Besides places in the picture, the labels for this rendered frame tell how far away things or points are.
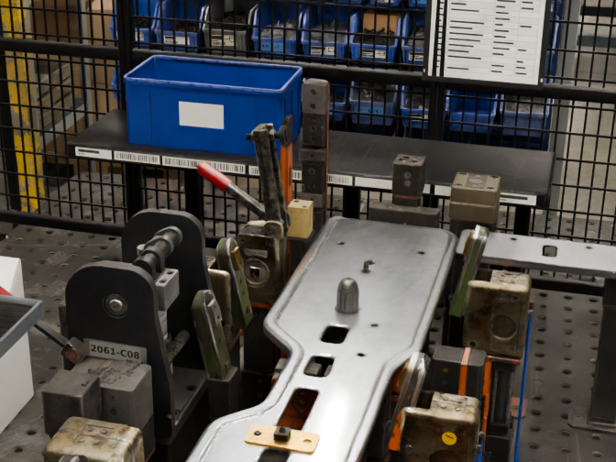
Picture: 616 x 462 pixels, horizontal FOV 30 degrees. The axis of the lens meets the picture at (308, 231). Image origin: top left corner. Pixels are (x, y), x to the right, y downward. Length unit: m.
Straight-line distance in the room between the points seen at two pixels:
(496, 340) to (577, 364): 0.51
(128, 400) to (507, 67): 1.12
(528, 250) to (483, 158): 0.34
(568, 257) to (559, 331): 0.44
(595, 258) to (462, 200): 0.24
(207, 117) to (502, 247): 0.61
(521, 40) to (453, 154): 0.24
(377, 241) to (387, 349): 0.35
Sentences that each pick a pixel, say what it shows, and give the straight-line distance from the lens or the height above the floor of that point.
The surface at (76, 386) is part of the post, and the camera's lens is 1.29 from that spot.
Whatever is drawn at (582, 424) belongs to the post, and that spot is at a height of 0.70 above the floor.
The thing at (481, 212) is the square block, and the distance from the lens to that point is 1.94.
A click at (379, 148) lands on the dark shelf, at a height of 1.03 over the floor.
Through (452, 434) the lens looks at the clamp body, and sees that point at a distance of 1.34.
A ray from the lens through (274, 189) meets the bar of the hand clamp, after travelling 1.71.
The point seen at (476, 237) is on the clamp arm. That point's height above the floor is 1.11.
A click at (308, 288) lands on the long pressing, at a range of 1.69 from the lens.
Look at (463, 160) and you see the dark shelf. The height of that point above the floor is 1.03.
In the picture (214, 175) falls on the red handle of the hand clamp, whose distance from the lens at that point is 1.75.
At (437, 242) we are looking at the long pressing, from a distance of 1.86.
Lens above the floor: 1.76
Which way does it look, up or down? 24 degrees down
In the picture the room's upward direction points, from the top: 1 degrees clockwise
